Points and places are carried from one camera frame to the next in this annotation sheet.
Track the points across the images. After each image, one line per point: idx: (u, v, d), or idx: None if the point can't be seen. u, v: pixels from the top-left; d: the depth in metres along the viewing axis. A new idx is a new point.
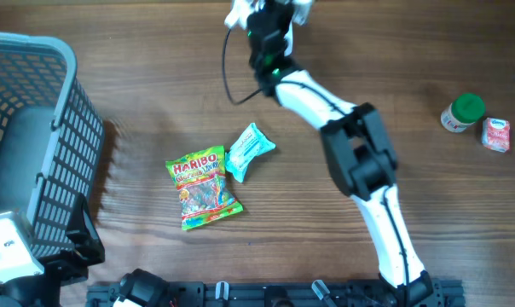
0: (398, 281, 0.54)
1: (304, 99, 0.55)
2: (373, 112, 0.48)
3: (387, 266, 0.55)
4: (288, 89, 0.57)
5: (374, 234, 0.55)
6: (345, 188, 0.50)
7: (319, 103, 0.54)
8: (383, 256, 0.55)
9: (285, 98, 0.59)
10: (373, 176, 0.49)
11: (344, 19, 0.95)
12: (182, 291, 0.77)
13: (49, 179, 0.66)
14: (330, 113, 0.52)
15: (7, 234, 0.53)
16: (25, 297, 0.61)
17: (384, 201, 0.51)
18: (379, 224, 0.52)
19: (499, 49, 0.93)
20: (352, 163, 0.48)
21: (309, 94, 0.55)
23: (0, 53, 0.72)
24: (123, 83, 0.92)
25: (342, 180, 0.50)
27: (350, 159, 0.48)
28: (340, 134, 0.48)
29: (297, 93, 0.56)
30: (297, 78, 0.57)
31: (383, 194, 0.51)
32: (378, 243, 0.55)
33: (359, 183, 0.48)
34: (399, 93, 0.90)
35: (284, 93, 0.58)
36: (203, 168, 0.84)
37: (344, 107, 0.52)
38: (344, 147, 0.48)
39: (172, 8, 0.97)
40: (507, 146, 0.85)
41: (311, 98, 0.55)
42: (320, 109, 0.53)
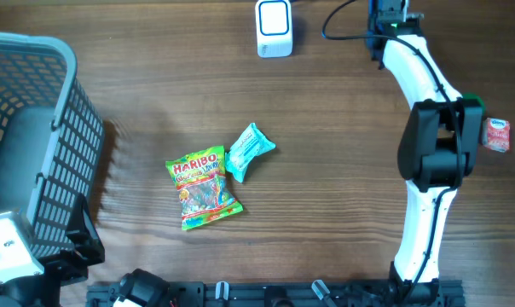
0: (407, 275, 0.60)
1: (412, 66, 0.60)
2: (478, 110, 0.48)
3: (406, 256, 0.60)
4: (400, 49, 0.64)
5: (410, 224, 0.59)
6: (410, 170, 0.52)
7: (425, 78, 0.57)
8: (407, 246, 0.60)
9: (395, 58, 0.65)
10: (443, 170, 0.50)
11: (344, 18, 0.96)
12: (182, 291, 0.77)
13: (49, 179, 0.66)
14: (433, 92, 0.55)
15: (7, 234, 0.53)
16: (25, 297, 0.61)
17: (438, 200, 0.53)
18: (420, 217, 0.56)
19: (499, 49, 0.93)
20: (430, 150, 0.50)
21: (419, 65, 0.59)
23: (0, 54, 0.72)
24: (123, 83, 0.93)
25: (410, 162, 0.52)
27: (429, 143, 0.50)
28: (433, 115, 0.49)
29: (407, 58, 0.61)
30: (413, 43, 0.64)
31: (437, 194, 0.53)
32: (409, 231, 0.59)
33: (425, 170, 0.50)
34: (399, 93, 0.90)
35: (392, 55, 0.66)
36: (203, 168, 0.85)
37: (450, 93, 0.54)
38: (428, 129, 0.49)
39: (172, 8, 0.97)
40: (506, 146, 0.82)
41: (420, 69, 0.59)
42: (426, 82, 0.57)
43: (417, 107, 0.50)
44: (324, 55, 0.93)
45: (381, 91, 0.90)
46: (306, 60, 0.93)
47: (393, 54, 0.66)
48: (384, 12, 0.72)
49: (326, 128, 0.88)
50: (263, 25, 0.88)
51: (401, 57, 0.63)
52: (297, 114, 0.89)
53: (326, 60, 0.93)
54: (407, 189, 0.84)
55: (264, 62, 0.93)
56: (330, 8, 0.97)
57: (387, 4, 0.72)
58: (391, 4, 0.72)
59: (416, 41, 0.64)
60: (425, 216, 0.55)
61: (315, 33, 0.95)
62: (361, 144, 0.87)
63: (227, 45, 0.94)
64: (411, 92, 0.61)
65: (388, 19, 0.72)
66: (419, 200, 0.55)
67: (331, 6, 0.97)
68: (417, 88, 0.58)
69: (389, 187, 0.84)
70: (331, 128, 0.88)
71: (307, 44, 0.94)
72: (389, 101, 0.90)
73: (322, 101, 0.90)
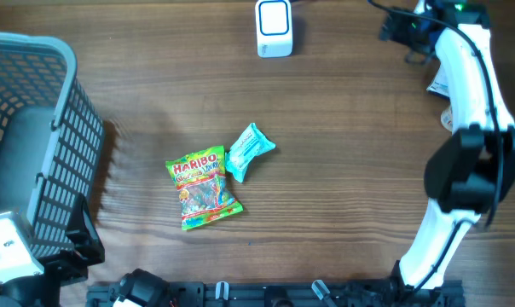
0: (413, 280, 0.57)
1: (465, 66, 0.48)
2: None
3: (415, 263, 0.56)
4: (456, 40, 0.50)
5: (423, 236, 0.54)
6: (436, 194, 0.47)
7: (480, 92, 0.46)
8: (417, 254, 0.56)
9: (446, 49, 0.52)
10: (476, 199, 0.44)
11: (344, 19, 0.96)
12: (182, 291, 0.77)
13: (49, 179, 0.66)
14: (483, 114, 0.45)
15: (7, 234, 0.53)
16: (25, 297, 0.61)
17: (457, 226, 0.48)
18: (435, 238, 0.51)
19: (499, 50, 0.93)
20: (463, 178, 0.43)
21: (477, 69, 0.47)
23: (0, 53, 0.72)
24: (123, 83, 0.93)
25: (432, 188, 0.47)
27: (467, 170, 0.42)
28: (476, 141, 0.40)
29: (462, 57, 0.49)
30: (477, 40, 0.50)
31: (460, 219, 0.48)
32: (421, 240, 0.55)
33: (454, 196, 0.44)
34: (399, 93, 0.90)
35: (444, 44, 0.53)
36: (203, 168, 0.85)
37: (502, 119, 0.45)
38: (472, 156, 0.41)
39: (172, 8, 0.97)
40: None
41: (477, 79, 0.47)
42: (474, 99, 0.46)
43: (460, 133, 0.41)
44: (324, 55, 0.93)
45: (381, 91, 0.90)
46: (307, 60, 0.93)
47: (444, 44, 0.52)
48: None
49: (326, 128, 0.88)
50: (263, 25, 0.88)
51: (455, 53, 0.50)
52: (297, 114, 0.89)
53: (326, 60, 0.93)
54: (406, 189, 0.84)
55: (264, 62, 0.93)
56: (330, 8, 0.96)
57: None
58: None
59: (482, 35, 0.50)
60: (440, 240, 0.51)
61: (315, 33, 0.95)
62: (362, 143, 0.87)
63: (227, 45, 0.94)
64: (456, 98, 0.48)
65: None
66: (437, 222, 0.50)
67: (332, 5, 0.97)
68: (465, 103, 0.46)
69: (389, 188, 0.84)
70: (332, 128, 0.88)
71: (307, 44, 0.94)
72: (390, 101, 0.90)
73: (322, 101, 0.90)
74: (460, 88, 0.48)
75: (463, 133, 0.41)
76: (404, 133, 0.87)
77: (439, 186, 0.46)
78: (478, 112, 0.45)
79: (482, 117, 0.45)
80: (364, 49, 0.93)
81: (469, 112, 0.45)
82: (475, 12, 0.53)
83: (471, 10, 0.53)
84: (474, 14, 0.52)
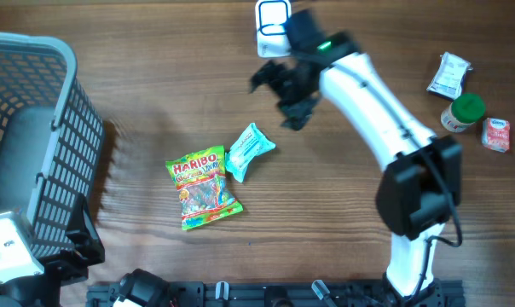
0: (406, 292, 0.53)
1: (360, 101, 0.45)
2: (455, 147, 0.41)
3: (401, 279, 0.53)
4: (337, 77, 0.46)
5: (401, 251, 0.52)
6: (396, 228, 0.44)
7: (386, 122, 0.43)
8: (400, 271, 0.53)
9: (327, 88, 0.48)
10: (436, 216, 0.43)
11: (344, 19, 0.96)
12: (182, 291, 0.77)
13: (49, 179, 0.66)
14: (402, 141, 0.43)
15: (7, 233, 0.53)
16: (25, 297, 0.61)
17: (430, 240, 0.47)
18: (414, 254, 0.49)
19: (498, 50, 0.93)
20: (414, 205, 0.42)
21: (371, 97, 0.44)
23: (0, 53, 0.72)
24: (123, 83, 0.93)
25: (393, 223, 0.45)
27: (414, 199, 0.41)
28: (409, 171, 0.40)
29: (351, 91, 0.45)
30: (354, 66, 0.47)
31: (430, 235, 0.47)
32: (398, 258, 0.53)
33: (416, 224, 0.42)
34: (399, 93, 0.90)
35: (324, 82, 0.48)
36: (203, 168, 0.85)
37: (419, 136, 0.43)
38: (413, 187, 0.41)
39: (172, 8, 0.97)
40: (507, 146, 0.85)
41: (377, 108, 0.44)
42: (384, 130, 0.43)
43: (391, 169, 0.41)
44: None
45: None
46: None
47: (326, 87, 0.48)
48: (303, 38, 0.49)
49: (326, 128, 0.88)
50: (263, 25, 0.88)
51: (339, 89, 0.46)
52: None
53: None
54: None
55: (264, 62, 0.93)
56: (330, 8, 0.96)
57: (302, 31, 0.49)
58: (307, 28, 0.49)
59: (358, 60, 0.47)
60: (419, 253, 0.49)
61: None
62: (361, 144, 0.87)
63: (227, 45, 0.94)
64: (367, 131, 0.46)
65: (309, 43, 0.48)
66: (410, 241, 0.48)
67: (331, 5, 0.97)
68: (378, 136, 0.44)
69: None
70: (332, 128, 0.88)
71: None
72: None
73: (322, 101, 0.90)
74: (364, 122, 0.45)
75: (396, 172, 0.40)
76: None
77: (396, 221, 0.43)
78: (396, 142, 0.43)
79: (401, 145, 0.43)
80: (364, 49, 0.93)
81: (386, 145, 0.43)
82: (343, 44, 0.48)
83: (337, 45, 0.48)
84: (343, 47, 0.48)
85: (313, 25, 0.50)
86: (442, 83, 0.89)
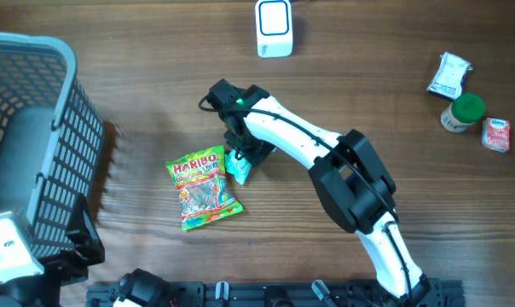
0: (401, 292, 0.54)
1: (278, 132, 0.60)
2: (360, 139, 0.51)
3: (390, 281, 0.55)
4: (255, 118, 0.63)
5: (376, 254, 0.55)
6: (350, 227, 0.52)
7: (301, 138, 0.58)
8: (385, 275, 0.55)
9: (257, 130, 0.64)
10: (376, 205, 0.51)
11: (344, 19, 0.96)
12: (182, 291, 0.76)
13: (49, 179, 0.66)
14: (315, 147, 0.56)
15: (6, 234, 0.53)
16: (24, 297, 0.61)
17: (388, 230, 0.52)
18: (382, 251, 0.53)
19: (498, 50, 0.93)
20: (350, 199, 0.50)
21: (286, 125, 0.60)
23: (0, 53, 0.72)
24: (123, 83, 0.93)
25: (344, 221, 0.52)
27: (347, 194, 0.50)
28: (326, 172, 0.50)
29: (269, 124, 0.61)
30: (269, 108, 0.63)
31: (384, 223, 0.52)
32: (379, 263, 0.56)
33: (361, 217, 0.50)
34: (399, 93, 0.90)
35: (251, 125, 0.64)
36: (203, 168, 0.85)
37: (328, 139, 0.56)
38: (337, 184, 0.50)
39: (172, 8, 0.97)
40: (507, 146, 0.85)
41: (292, 131, 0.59)
42: (302, 146, 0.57)
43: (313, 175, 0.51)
44: (324, 55, 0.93)
45: (380, 91, 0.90)
46: (307, 60, 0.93)
47: (255, 129, 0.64)
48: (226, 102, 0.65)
49: (326, 128, 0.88)
50: (263, 25, 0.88)
51: (263, 126, 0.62)
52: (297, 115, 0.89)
53: (326, 60, 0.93)
54: (407, 189, 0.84)
55: (264, 62, 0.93)
56: (330, 7, 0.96)
57: (224, 95, 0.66)
58: (228, 92, 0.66)
59: (269, 101, 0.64)
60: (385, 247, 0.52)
61: (315, 33, 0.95)
62: None
63: (227, 45, 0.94)
64: (292, 152, 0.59)
65: (231, 104, 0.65)
66: (371, 239, 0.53)
67: (331, 5, 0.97)
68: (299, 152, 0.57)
69: None
70: (332, 129, 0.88)
71: (307, 45, 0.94)
72: (389, 101, 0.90)
73: (322, 101, 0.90)
74: (287, 145, 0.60)
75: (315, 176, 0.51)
76: (403, 133, 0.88)
77: (344, 220, 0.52)
78: (312, 150, 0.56)
79: (316, 151, 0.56)
80: (364, 49, 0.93)
81: (305, 155, 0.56)
82: (252, 93, 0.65)
83: (249, 95, 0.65)
84: (252, 95, 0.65)
85: (232, 89, 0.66)
86: (442, 83, 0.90)
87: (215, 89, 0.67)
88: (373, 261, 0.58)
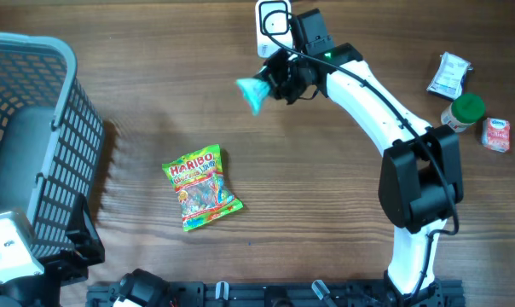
0: (406, 291, 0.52)
1: (360, 100, 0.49)
2: (451, 136, 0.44)
3: (401, 276, 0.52)
4: (339, 79, 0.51)
5: (402, 249, 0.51)
6: (400, 222, 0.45)
7: (384, 114, 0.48)
8: (400, 269, 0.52)
9: (332, 89, 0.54)
10: (437, 209, 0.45)
11: (345, 18, 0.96)
12: (182, 291, 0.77)
13: (49, 179, 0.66)
14: (399, 130, 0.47)
15: (7, 234, 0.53)
16: (25, 297, 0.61)
17: (431, 235, 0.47)
18: (414, 250, 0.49)
19: (498, 50, 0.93)
20: (415, 194, 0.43)
21: (371, 95, 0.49)
23: (0, 53, 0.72)
24: (123, 83, 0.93)
25: (396, 211, 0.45)
27: (415, 188, 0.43)
28: (407, 158, 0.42)
29: (354, 91, 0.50)
30: (356, 72, 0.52)
31: (431, 229, 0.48)
32: (400, 256, 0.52)
33: (418, 217, 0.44)
34: (399, 93, 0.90)
35: (332, 84, 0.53)
36: (199, 168, 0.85)
37: (417, 126, 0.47)
38: (412, 174, 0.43)
39: (172, 8, 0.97)
40: (507, 146, 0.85)
41: (377, 104, 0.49)
42: (384, 121, 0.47)
43: (388, 153, 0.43)
44: None
45: None
46: None
47: (332, 88, 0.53)
48: (310, 42, 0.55)
49: (326, 128, 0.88)
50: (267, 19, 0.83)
51: (345, 89, 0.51)
52: (297, 115, 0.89)
53: None
54: None
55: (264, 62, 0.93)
56: (331, 7, 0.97)
57: (313, 32, 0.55)
58: (317, 31, 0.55)
59: (359, 66, 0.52)
60: (420, 249, 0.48)
61: None
62: (361, 144, 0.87)
63: (227, 45, 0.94)
64: (367, 123, 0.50)
65: (319, 50, 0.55)
66: (411, 237, 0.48)
67: (332, 5, 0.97)
68: (378, 127, 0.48)
69: None
70: (332, 128, 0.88)
71: None
72: None
73: (322, 101, 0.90)
74: (367, 118, 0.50)
75: (393, 156, 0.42)
76: None
77: (396, 212, 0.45)
78: (394, 132, 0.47)
79: (398, 133, 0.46)
80: (363, 49, 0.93)
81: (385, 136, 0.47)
82: (345, 52, 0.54)
83: (339, 53, 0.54)
84: (344, 55, 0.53)
85: (323, 29, 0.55)
86: (442, 83, 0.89)
87: (303, 17, 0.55)
88: (393, 249, 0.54)
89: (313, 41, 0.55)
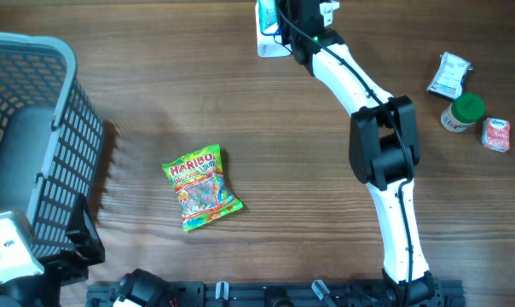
0: (400, 278, 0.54)
1: (338, 75, 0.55)
2: (410, 104, 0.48)
3: (393, 263, 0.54)
4: (323, 59, 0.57)
5: (384, 227, 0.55)
6: (363, 177, 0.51)
7: (355, 86, 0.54)
8: (390, 254, 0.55)
9: (318, 69, 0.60)
10: (397, 168, 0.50)
11: (345, 18, 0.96)
12: (182, 291, 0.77)
13: (49, 179, 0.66)
14: (366, 100, 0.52)
15: (7, 234, 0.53)
16: (25, 297, 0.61)
17: (401, 194, 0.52)
18: (392, 219, 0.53)
19: (498, 50, 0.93)
20: (377, 153, 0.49)
21: (347, 72, 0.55)
23: (0, 53, 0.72)
24: (123, 83, 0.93)
25: (361, 168, 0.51)
27: (377, 147, 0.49)
28: (369, 120, 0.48)
29: (333, 69, 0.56)
30: (338, 53, 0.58)
31: (398, 188, 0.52)
32: (387, 240, 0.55)
33: (379, 173, 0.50)
34: (399, 93, 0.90)
35: (317, 65, 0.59)
36: (199, 168, 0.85)
37: (381, 95, 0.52)
38: (373, 136, 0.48)
39: (172, 8, 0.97)
40: (507, 146, 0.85)
41: (350, 78, 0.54)
42: (355, 92, 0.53)
43: (355, 115, 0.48)
44: None
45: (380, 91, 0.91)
46: None
47: (317, 66, 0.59)
48: (304, 20, 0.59)
49: (326, 128, 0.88)
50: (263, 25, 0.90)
51: (326, 67, 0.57)
52: (297, 115, 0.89)
53: None
54: None
55: (264, 62, 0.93)
56: None
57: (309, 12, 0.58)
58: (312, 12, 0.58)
59: (341, 49, 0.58)
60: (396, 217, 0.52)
61: None
62: None
63: (227, 45, 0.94)
64: (343, 95, 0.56)
65: (309, 28, 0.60)
66: (384, 203, 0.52)
67: None
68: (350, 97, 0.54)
69: None
70: (331, 128, 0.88)
71: None
72: None
73: (322, 101, 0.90)
74: (342, 91, 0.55)
75: (355, 118, 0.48)
76: None
77: (362, 170, 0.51)
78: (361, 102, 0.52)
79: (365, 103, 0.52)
80: (363, 49, 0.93)
81: (354, 104, 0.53)
82: (330, 37, 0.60)
83: (325, 37, 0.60)
84: (330, 39, 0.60)
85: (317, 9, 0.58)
86: (442, 83, 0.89)
87: None
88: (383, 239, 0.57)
89: (307, 21, 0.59)
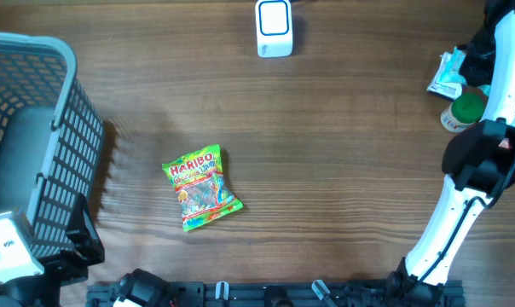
0: (414, 273, 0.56)
1: None
2: None
3: (417, 257, 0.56)
4: None
5: (434, 222, 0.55)
6: (451, 165, 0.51)
7: None
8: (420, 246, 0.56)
9: (502, 30, 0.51)
10: (486, 181, 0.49)
11: (345, 18, 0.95)
12: (182, 291, 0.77)
13: (49, 179, 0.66)
14: (513, 112, 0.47)
15: (7, 234, 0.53)
16: (25, 297, 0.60)
17: (470, 204, 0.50)
18: (446, 219, 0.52)
19: None
20: (477, 159, 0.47)
21: None
23: (0, 54, 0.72)
24: (123, 83, 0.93)
25: (454, 159, 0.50)
27: (483, 156, 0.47)
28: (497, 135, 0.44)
29: None
30: None
31: (471, 199, 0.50)
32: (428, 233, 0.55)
33: (467, 175, 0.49)
34: (399, 93, 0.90)
35: (507, 26, 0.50)
36: (199, 168, 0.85)
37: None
38: (488, 146, 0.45)
39: (171, 8, 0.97)
40: None
41: None
42: (510, 94, 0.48)
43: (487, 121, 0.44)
44: (324, 55, 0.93)
45: (380, 91, 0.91)
46: (307, 60, 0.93)
47: (505, 26, 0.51)
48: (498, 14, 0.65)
49: (326, 127, 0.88)
50: (263, 25, 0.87)
51: (512, 39, 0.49)
52: (297, 115, 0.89)
53: (326, 60, 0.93)
54: (406, 189, 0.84)
55: (264, 62, 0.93)
56: (330, 7, 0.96)
57: None
58: None
59: None
60: (449, 219, 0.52)
61: (313, 32, 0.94)
62: (361, 144, 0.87)
63: (227, 45, 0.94)
64: (499, 81, 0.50)
65: None
66: (451, 199, 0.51)
67: (332, 5, 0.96)
68: (501, 94, 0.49)
69: (389, 187, 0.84)
70: (331, 128, 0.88)
71: (307, 44, 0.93)
72: (390, 102, 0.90)
73: (322, 101, 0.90)
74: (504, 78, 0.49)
75: (484, 125, 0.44)
76: (403, 133, 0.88)
77: (454, 161, 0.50)
78: (508, 109, 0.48)
79: (511, 113, 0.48)
80: (364, 49, 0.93)
81: (500, 105, 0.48)
82: None
83: None
84: None
85: None
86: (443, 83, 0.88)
87: None
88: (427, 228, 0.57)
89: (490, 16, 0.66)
